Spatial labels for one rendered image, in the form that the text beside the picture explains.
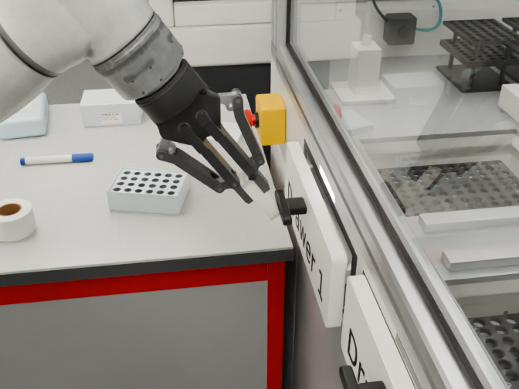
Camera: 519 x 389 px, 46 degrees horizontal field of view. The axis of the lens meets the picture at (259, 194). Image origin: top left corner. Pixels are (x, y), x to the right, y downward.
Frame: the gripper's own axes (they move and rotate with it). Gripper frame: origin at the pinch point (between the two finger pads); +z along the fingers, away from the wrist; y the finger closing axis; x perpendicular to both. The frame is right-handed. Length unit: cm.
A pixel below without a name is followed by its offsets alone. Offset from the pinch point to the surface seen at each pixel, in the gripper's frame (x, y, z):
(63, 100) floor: 253, -111, 35
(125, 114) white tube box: 58, -26, 0
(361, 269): -16.4, 7.2, 5.3
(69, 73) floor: 293, -113, 34
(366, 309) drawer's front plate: -22.7, 6.2, 4.4
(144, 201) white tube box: 23.1, -21.8, 2.4
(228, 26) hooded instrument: 80, 2, 4
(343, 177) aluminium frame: -7.2, 10.7, 0.1
